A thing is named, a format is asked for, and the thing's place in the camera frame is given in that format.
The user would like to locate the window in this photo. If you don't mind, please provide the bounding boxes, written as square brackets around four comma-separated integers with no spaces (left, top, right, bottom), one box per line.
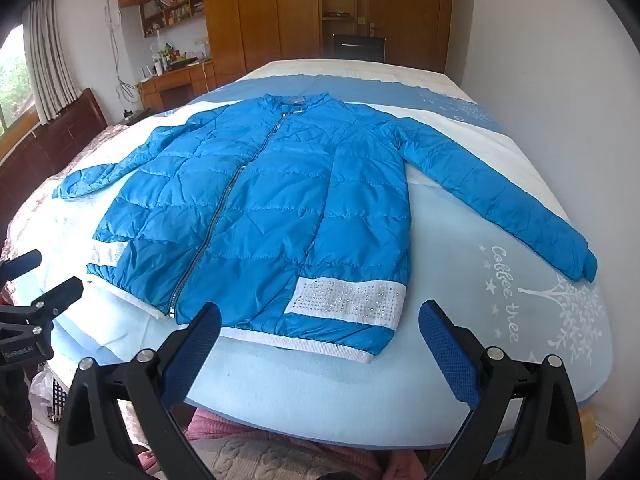
[0,25,38,136]

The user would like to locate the blue puffer jacket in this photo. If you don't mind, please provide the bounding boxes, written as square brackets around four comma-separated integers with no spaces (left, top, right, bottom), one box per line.
[52,92,599,365]

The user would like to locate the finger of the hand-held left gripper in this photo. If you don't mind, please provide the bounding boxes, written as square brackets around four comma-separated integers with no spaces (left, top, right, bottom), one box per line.
[0,248,43,283]
[0,276,85,333]

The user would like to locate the wooden wardrobe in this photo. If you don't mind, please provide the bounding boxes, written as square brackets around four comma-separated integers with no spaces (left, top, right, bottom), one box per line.
[117,0,371,86]

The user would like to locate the dark nightstand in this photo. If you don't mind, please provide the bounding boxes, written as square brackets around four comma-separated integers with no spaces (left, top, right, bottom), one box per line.
[120,106,153,126]

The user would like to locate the black rectangular appliance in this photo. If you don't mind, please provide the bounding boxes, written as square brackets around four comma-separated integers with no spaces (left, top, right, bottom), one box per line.
[332,34,387,63]

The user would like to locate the dark wooden headboard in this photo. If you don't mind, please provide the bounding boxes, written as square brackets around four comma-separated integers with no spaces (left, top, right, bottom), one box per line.
[0,87,108,233]

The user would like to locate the wooden desk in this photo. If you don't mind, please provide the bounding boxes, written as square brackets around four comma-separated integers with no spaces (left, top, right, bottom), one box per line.
[137,60,218,113]

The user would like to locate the wooden wall shelf with books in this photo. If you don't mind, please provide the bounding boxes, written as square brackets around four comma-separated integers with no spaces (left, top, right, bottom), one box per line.
[140,0,206,38]

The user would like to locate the striped curtain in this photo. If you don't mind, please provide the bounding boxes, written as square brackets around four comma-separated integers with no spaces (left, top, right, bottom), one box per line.
[22,0,83,121]

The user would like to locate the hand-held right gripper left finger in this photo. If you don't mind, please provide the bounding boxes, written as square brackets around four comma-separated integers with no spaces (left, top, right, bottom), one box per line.
[55,301,223,480]

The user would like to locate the person's pink knit clothing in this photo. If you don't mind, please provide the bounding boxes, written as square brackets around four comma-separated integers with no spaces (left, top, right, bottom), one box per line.
[185,407,416,480]

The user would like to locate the wooden door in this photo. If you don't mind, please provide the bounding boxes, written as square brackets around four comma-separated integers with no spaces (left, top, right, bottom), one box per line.
[367,0,453,73]

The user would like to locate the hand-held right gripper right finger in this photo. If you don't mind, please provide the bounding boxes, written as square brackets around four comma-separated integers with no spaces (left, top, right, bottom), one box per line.
[417,299,587,480]

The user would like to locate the bed with blue-white sheet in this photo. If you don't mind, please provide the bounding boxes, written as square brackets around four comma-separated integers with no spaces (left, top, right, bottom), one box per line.
[7,74,608,448]

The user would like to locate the pink quilt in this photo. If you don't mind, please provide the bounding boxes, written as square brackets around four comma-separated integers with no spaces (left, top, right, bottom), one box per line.
[0,115,151,271]

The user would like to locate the white plastic bag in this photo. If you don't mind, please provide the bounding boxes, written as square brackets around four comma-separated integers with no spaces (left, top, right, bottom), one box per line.
[27,360,68,436]

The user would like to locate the hanging wall cables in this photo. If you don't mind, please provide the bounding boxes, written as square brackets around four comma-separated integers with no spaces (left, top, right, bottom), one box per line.
[102,0,141,106]

